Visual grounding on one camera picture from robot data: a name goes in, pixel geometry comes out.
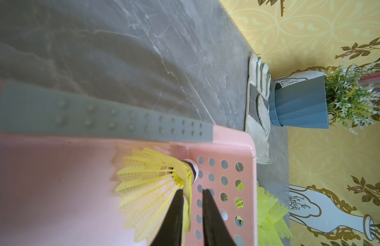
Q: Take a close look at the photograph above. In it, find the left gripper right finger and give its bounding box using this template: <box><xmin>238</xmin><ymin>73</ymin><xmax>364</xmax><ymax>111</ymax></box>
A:
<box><xmin>202</xmin><ymin>189</ymin><xmax>236</xmax><ymax>246</ymax></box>

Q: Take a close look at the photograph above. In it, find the white grey work glove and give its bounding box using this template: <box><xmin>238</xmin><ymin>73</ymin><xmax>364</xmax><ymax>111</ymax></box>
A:
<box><xmin>245</xmin><ymin>53</ymin><xmax>272</xmax><ymax>165</ymax></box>

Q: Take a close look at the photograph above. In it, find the potted plant blue pot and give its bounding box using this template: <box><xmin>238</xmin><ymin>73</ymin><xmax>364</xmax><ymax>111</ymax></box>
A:
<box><xmin>269</xmin><ymin>65</ymin><xmax>380</xmax><ymax>134</ymax></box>

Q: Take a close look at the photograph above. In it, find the pink plastic storage basket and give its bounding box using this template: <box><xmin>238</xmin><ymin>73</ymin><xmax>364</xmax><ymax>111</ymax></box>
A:
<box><xmin>0</xmin><ymin>81</ymin><xmax>257</xmax><ymax>246</ymax></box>

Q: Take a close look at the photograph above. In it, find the yellow shuttlecock four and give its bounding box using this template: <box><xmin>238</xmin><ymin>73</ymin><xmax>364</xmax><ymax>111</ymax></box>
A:
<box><xmin>257</xmin><ymin>185</ymin><xmax>293</xmax><ymax>246</ymax></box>

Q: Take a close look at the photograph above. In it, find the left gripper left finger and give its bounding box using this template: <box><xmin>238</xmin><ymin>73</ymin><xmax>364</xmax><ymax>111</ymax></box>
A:
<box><xmin>151</xmin><ymin>189</ymin><xmax>184</xmax><ymax>246</ymax></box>

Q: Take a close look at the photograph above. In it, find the yellow shuttlecock one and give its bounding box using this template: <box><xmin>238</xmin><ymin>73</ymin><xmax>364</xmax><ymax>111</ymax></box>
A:
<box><xmin>115</xmin><ymin>148</ymin><xmax>199</xmax><ymax>245</ymax></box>

